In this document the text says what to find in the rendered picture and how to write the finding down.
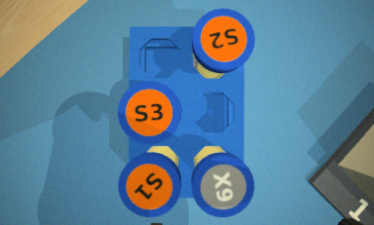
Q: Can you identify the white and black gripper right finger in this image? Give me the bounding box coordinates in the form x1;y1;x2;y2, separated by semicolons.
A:
338;218;363;225

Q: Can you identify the blue tube rack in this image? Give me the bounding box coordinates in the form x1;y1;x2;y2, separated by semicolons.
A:
129;26;244;198

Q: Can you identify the blue bench mat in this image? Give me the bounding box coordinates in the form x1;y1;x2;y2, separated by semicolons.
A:
0;0;374;225

